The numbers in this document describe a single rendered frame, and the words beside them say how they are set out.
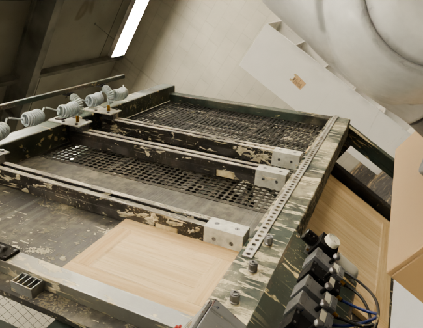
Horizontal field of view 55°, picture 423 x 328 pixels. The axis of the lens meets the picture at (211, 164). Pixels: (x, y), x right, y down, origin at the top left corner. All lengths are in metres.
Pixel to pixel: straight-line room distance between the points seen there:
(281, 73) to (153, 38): 2.96
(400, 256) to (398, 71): 0.23
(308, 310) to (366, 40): 0.72
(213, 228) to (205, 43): 5.63
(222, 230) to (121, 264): 0.30
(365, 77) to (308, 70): 4.45
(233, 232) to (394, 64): 0.96
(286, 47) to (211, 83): 2.24
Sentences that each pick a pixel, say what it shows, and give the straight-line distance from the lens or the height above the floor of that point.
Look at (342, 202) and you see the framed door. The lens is 2.27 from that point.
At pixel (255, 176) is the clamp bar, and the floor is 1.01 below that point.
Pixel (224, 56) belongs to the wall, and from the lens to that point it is 6.59.
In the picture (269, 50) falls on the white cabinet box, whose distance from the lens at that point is 4.85.
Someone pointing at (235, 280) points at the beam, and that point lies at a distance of 1.06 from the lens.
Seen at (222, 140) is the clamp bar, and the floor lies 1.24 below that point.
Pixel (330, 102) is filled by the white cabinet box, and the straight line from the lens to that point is 4.78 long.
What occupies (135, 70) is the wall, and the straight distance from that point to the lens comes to 7.47.
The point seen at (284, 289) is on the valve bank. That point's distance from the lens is 1.08.
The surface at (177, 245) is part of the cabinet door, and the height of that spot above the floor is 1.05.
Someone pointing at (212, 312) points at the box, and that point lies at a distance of 0.63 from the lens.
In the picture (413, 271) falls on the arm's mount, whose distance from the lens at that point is 0.47.
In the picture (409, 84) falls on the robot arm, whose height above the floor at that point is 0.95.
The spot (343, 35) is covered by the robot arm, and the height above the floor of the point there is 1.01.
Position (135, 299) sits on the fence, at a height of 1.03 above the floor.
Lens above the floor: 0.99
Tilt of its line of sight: 7 degrees up
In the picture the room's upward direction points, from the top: 50 degrees counter-clockwise
